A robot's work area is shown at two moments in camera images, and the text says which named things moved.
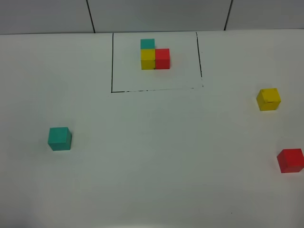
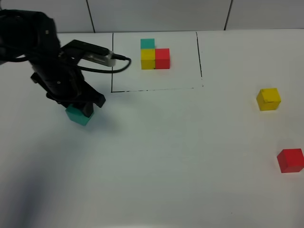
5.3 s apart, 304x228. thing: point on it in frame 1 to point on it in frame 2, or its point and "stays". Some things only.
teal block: x=60 y=138 to x=77 y=115
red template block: x=162 y=58 stays
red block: x=290 y=160 stays
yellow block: x=268 y=99 stays
